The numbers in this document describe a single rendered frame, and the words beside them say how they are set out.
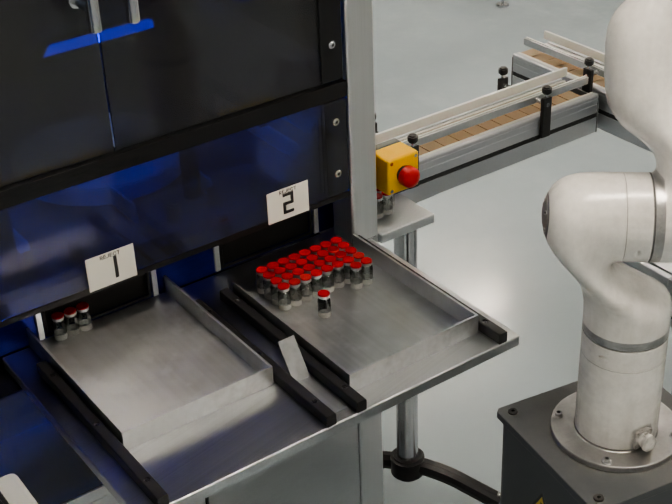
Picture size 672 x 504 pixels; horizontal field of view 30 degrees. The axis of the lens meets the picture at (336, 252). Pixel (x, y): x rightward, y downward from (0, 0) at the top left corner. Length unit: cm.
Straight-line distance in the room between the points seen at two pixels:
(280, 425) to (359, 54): 66
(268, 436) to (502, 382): 163
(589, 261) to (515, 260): 228
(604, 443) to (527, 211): 242
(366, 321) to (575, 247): 54
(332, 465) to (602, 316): 96
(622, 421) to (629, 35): 55
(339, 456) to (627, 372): 92
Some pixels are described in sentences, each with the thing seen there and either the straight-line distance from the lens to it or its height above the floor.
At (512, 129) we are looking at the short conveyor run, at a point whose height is 93.
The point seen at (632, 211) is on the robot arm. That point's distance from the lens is 166.
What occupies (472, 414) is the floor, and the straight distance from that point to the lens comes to 332.
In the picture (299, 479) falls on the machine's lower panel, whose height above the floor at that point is 40.
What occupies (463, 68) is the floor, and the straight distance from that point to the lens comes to 532.
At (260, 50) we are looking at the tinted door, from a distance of 205.
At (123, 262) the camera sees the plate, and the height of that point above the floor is 102.
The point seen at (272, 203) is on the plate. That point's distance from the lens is 215.
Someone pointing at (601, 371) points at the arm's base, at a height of 100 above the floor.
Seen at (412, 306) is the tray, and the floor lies 88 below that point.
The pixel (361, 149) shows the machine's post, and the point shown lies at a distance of 223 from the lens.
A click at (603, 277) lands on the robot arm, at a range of 171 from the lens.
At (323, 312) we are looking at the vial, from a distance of 210.
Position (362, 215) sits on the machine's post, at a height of 94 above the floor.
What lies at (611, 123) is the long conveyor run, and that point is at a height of 87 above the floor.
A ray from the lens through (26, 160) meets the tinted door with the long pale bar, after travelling 191.
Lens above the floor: 206
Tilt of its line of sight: 31 degrees down
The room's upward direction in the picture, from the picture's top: 2 degrees counter-clockwise
